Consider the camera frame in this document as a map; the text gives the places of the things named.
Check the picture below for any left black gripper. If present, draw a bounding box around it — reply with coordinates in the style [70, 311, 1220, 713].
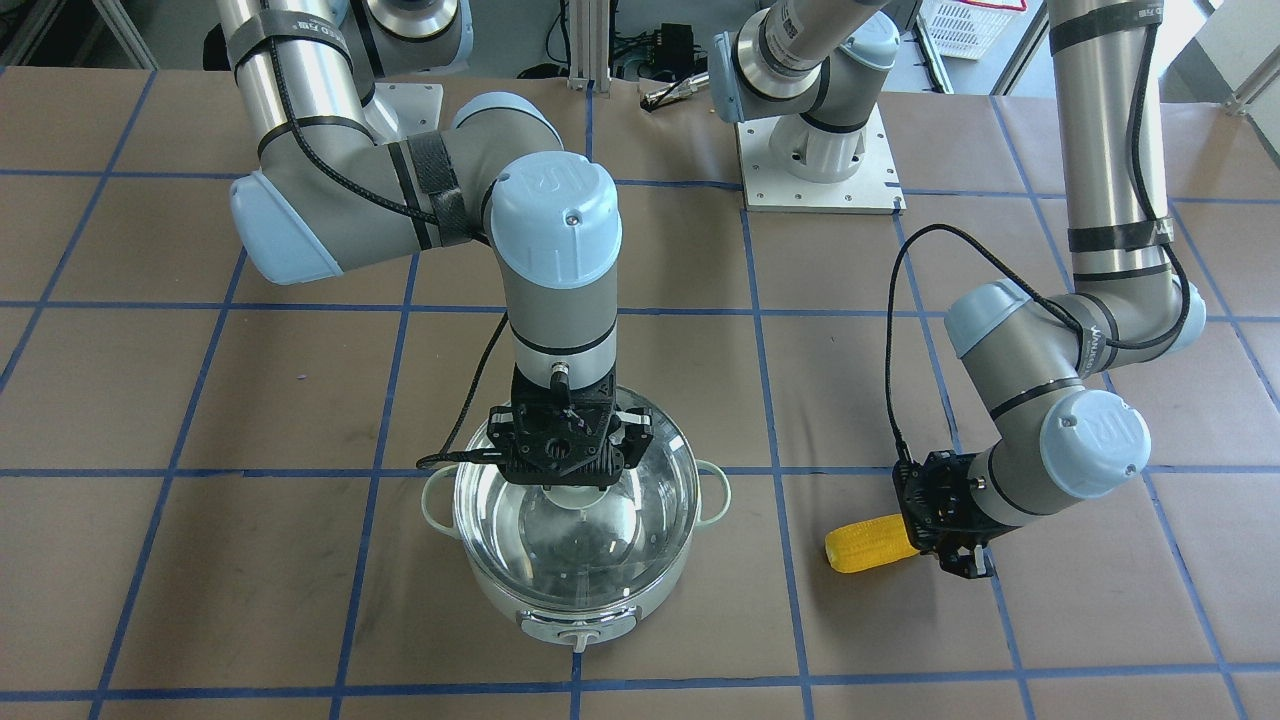
[893, 450, 995, 579]

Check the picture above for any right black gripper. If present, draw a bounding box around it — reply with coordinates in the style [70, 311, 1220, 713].
[486, 369, 653, 489]

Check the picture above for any glass pot lid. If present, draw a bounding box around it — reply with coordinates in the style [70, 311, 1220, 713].
[453, 387, 700, 607]

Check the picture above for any yellow corn cob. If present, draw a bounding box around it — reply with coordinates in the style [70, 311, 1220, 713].
[824, 514, 920, 574]

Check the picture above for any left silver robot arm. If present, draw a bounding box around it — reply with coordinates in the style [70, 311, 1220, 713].
[708, 1, 1206, 579]

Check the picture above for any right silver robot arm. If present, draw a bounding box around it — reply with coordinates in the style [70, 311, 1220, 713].
[218, 1, 653, 489]

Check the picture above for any pale green cooking pot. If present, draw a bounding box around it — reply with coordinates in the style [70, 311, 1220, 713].
[428, 407, 723, 652]

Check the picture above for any white plastic basket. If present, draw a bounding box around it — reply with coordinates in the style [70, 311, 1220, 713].
[920, 1, 1028, 60]

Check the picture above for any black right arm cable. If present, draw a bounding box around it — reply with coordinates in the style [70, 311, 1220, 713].
[270, 0, 561, 471]

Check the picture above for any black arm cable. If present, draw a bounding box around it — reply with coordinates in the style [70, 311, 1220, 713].
[886, 20, 1190, 466]
[270, 0, 561, 471]

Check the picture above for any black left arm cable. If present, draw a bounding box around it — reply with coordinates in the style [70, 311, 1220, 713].
[886, 20, 1190, 466]

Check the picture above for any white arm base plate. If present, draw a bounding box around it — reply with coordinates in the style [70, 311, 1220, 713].
[735, 105, 906, 214]

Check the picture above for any black cables and power strip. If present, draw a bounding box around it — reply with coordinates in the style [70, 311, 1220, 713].
[515, 20, 710, 109]

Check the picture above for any aluminium frame post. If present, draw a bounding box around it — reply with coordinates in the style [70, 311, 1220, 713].
[564, 0, 613, 96]

